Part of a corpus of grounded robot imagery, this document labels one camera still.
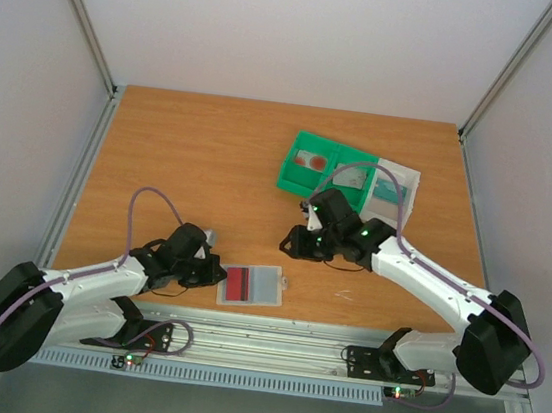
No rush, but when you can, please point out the green bin left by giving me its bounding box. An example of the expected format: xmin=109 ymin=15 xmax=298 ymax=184
xmin=276 ymin=130 xmax=338 ymax=197

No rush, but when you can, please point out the grey slotted cable duct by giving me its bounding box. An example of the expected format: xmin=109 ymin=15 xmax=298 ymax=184
xmin=31 ymin=348 xmax=383 ymax=406

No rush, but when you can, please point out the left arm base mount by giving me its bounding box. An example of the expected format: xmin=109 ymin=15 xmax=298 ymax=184
xmin=80 ymin=319 xmax=174 ymax=354

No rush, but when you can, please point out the left circuit board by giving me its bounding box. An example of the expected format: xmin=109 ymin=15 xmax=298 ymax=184
xmin=109 ymin=354 xmax=144 ymax=370

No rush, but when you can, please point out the circuit board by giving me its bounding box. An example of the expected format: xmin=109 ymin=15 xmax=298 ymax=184
xmin=383 ymin=385 xmax=424 ymax=400
xmin=109 ymin=354 xmax=144 ymax=370

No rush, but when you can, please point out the white card holder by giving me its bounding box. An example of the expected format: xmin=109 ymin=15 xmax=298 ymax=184
xmin=216 ymin=264 xmax=288 ymax=307

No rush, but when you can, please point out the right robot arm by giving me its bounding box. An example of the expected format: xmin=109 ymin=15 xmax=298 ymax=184
xmin=279 ymin=188 xmax=531 ymax=395

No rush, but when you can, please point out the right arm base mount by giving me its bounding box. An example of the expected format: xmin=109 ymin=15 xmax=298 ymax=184
xmin=340 ymin=345 xmax=436 ymax=387

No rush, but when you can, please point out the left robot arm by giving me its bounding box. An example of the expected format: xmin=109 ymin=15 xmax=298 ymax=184
xmin=0 ymin=223 xmax=227 ymax=372

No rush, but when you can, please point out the aluminium front rail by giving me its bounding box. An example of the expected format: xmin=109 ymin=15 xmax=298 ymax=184
xmin=0 ymin=282 xmax=537 ymax=405

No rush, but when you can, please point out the green bin middle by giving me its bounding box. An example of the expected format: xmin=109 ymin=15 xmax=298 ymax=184
xmin=320 ymin=144 xmax=379 ymax=213

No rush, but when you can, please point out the white bin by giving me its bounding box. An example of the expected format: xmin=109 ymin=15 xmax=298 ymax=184
xmin=360 ymin=158 xmax=421 ymax=228

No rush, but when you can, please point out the right circuit board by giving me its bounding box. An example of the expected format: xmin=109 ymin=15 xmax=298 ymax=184
xmin=383 ymin=385 xmax=424 ymax=400

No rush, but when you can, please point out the green bin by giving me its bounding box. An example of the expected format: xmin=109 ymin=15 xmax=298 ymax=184
xmin=276 ymin=130 xmax=338 ymax=197
xmin=320 ymin=144 xmax=379 ymax=213

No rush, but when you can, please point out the right aluminium frame post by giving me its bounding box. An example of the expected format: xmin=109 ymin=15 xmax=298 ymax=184
xmin=455 ymin=0 xmax=552 ymax=153

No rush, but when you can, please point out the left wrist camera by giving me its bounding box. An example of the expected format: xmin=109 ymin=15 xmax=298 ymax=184
xmin=194 ymin=229 xmax=217 ymax=259

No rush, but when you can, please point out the white red floral card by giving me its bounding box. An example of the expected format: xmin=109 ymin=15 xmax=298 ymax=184
xmin=331 ymin=166 xmax=368 ymax=190

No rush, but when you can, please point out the aluminium frame post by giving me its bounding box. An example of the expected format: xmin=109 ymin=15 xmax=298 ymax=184
xmin=455 ymin=0 xmax=552 ymax=153
xmin=24 ymin=0 xmax=130 ymax=100

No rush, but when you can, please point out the red patterned card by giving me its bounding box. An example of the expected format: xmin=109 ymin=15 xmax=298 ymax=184
xmin=291 ymin=149 xmax=328 ymax=173

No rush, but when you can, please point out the left aluminium frame post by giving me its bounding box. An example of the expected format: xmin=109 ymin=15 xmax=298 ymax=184
xmin=24 ymin=0 xmax=130 ymax=100

